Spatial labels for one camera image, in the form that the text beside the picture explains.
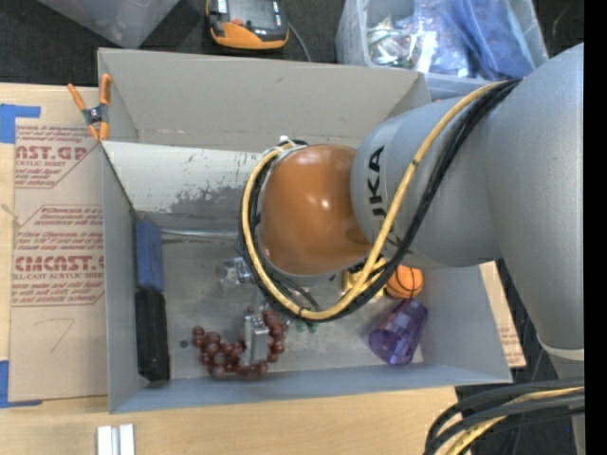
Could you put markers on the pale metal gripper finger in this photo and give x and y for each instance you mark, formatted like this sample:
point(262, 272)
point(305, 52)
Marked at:
point(258, 344)

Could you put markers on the clear glass piece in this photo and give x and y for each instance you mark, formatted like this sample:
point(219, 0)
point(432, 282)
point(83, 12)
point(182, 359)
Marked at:
point(235, 272)

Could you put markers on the yellow toy piece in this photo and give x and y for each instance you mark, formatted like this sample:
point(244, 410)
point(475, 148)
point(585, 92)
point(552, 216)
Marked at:
point(350, 280)

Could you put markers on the dark flat block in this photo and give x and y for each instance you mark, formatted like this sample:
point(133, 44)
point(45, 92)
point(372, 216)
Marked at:
point(152, 334)

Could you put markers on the blue flat block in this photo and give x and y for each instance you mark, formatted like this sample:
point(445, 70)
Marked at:
point(149, 254)

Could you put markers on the purple plastic cup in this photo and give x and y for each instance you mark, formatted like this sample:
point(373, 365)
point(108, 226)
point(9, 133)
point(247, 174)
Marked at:
point(397, 334)

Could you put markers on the small orange basketball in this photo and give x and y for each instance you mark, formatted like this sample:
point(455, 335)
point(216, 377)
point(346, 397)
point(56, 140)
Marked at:
point(407, 283)

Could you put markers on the brown cardboard board, red print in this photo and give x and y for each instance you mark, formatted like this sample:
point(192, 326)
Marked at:
point(57, 349)

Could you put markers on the grey metal bin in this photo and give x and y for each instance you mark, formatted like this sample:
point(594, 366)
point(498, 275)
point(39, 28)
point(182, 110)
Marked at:
point(199, 97)

